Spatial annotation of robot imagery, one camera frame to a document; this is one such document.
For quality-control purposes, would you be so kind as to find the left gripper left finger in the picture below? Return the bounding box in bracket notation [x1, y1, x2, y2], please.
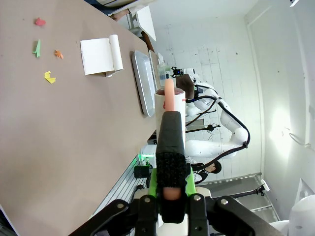
[70, 169, 162, 236]

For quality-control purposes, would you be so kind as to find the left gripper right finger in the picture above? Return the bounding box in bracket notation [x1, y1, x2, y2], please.
[186, 172, 284, 236]

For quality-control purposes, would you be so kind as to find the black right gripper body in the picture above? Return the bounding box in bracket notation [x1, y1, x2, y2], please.
[193, 85, 205, 101]

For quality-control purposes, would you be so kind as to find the brown cloth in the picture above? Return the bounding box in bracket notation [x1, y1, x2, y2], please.
[176, 73, 195, 99]

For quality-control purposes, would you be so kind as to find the pink lint roller black grip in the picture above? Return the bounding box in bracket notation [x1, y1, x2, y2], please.
[154, 79, 190, 236]

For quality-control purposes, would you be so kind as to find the person's right hand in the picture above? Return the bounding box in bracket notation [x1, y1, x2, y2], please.
[109, 8, 131, 21]

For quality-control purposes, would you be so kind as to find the black tripod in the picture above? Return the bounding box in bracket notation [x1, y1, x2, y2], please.
[185, 109, 222, 135]

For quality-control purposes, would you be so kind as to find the clear plastic bottle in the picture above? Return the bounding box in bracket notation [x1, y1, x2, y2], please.
[157, 62, 171, 87]

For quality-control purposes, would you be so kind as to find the black device green light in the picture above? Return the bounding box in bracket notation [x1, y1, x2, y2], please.
[134, 165, 151, 179]

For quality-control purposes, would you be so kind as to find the seated person black hair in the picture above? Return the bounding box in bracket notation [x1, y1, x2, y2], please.
[189, 161, 222, 185]

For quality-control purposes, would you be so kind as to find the metal tray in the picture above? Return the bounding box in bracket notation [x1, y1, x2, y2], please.
[130, 50, 158, 118]

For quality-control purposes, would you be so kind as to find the large white table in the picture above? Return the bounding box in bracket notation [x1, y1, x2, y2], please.
[136, 6, 157, 42]

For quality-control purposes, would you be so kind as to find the yellow paper scrap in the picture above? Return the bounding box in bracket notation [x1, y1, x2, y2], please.
[44, 71, 57, 85]

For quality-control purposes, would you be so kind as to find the green paper scrap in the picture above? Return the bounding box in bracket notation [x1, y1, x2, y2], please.
[31, 39, 42, 58]

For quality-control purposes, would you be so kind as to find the aluminium frame rail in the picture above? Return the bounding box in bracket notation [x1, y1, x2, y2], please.
[90, 147, 158, 222]

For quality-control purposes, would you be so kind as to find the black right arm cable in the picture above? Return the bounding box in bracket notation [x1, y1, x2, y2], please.
[214, 97, 251, 163]

